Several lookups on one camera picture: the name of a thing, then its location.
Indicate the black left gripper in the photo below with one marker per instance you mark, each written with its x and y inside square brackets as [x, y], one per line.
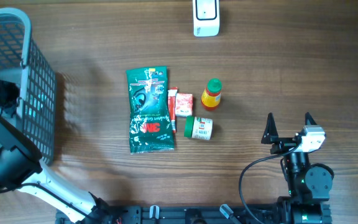
[17, 88]

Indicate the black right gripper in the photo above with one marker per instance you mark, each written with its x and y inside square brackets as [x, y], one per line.
[271, 136]

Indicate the orange sauce bottle green cap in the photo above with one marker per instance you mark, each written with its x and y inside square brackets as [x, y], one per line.
[211, 97]

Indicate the green lid white jar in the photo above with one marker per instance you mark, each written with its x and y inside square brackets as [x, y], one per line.
[198, 128]

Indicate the small red white packet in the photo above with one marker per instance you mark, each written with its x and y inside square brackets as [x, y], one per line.
[184, 104]

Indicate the red stick packet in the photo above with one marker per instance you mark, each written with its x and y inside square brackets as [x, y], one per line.
[171, 107]

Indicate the green 3M product pouch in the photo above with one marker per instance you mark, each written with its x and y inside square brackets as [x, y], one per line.
[150, 127]

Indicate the pale teal packet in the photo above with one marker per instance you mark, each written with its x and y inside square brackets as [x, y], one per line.
[36, 106]

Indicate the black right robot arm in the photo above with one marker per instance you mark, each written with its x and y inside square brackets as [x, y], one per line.
[308, 184]

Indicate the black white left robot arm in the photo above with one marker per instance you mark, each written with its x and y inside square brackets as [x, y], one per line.
[22, 169]

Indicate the white barcode scanner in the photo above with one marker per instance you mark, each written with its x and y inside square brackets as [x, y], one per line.
[206, 18]

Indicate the grey plastic mesh basket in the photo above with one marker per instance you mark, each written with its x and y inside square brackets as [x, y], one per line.
[22, 63]

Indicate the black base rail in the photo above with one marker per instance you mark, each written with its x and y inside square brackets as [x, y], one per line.
[204, 214]

